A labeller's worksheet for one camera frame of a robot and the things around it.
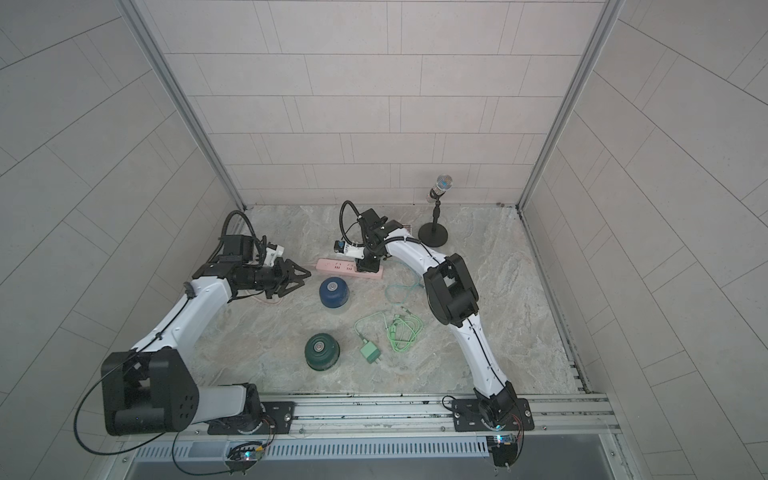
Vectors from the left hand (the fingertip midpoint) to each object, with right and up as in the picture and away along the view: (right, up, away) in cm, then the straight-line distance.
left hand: (311, 272), depth 81 cm
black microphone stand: (+36, +10, +26) cm, 46 cm away
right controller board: (+49, -40, -10) cm, 64 cm away
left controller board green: (-10, -39, -15) cm, 43 cm away
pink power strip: (+6, -1, +16) cm, 17 cm away
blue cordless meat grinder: (+6, -6, +2) cm, 9 cm away
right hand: (+12, +2, +17) cm, 21 cm away
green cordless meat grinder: (+5, -18, -8) cm, 21 cm away
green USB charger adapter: (+17, -22, -1) cm, 27 cm away
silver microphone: (+37, +25, +6) cm, 45 cm away
